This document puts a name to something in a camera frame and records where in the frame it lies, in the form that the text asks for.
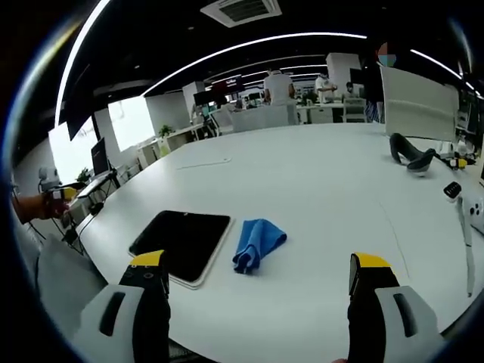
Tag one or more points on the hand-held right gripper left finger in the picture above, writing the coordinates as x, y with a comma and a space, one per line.
125, 302

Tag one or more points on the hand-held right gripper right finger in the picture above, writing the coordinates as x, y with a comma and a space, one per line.
393, 306

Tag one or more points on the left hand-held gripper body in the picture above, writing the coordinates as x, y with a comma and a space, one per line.
50, 177

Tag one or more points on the black tablet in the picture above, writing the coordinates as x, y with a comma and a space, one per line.
181, 242

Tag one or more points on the blue cleaning cloth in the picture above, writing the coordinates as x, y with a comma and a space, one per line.
257, 242

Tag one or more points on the person's right hand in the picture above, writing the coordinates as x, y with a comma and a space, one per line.
340, 360

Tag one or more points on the green potted plant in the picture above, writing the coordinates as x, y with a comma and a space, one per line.
83, 175
165, 131

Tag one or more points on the black monitor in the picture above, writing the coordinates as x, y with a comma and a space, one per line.
100, 157

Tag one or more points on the long curved ceiling light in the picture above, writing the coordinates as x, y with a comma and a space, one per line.
234, 47
75, 56

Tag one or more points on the white controller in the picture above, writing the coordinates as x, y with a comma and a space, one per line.
474, 210

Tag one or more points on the small black ribbed device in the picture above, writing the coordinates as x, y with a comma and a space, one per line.
452, 189

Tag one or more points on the flat white strip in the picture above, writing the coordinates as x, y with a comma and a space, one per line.
204, 163

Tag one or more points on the yellow and black tool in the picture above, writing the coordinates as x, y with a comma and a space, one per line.
459, 162

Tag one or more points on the white office chair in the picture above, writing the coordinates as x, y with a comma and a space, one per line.
354, 110

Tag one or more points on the white desk partition panel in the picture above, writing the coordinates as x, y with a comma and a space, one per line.
419, 104

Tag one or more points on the ceiling air vent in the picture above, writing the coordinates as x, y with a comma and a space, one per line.
242, 11

